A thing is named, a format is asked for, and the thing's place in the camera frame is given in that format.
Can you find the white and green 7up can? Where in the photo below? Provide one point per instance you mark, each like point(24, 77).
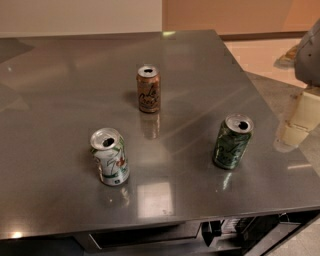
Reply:
point(108, 150)

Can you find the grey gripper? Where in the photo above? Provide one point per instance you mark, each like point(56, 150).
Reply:
point(308, 61)

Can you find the orange LaCroix can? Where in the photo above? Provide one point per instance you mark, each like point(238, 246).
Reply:
point(148, 89)

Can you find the green soda can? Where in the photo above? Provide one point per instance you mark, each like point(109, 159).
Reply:
point(233, 138)

